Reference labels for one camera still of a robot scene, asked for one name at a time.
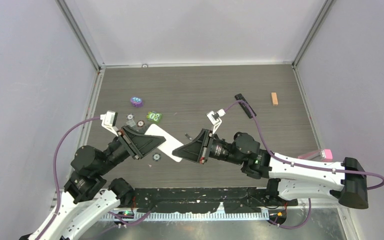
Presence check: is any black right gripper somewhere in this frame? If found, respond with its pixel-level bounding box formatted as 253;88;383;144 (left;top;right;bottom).
172;128;245;165

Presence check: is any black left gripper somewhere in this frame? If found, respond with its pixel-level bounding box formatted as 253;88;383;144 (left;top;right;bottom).
97;123;167;174

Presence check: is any white remote control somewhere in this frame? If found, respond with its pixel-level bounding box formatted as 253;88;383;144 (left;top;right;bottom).
145;124;184;163

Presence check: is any black remote control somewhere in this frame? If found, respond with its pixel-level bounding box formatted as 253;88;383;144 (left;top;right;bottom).
234;93;257;119

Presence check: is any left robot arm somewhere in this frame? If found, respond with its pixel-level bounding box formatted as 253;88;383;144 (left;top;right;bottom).
20;124;181;240

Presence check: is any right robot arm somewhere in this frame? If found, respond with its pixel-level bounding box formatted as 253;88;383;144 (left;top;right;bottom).
172;129;369;209

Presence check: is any blue poker chip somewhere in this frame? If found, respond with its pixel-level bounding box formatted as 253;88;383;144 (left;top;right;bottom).
152;153;161;162

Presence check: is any grey building brick piece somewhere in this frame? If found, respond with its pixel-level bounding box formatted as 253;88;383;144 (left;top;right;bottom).
126;119;137;128

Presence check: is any green monster toy block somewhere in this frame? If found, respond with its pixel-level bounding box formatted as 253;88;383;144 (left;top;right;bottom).
146;111;163;124

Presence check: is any purple monster toy block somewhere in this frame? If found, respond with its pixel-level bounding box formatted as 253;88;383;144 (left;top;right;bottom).
130;96;144;108

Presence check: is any orange wooden block far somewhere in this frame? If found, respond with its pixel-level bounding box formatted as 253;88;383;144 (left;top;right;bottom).
270;92;279;106

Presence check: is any pink toy toaster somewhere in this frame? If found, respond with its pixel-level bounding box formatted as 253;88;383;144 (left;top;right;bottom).
297;149;333;163

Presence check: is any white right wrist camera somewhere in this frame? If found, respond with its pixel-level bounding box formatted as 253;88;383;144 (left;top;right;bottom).
206;108;226;134

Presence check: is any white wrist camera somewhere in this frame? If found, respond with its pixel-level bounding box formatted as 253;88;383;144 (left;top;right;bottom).
100;110;119;137
206;108;226;134

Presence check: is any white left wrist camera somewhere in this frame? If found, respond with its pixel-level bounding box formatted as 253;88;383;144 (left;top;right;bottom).
100;110;119;137

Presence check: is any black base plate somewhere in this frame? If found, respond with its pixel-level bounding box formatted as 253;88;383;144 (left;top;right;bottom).
134;187;298;214

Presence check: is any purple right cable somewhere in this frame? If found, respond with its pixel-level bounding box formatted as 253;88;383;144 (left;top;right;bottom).
223;100;384;230

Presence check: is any purple cable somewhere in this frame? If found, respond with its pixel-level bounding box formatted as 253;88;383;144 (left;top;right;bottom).
223;100;384;230
34;115;103;240

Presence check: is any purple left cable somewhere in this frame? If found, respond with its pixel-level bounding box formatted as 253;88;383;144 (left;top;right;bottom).
34;115;103;240

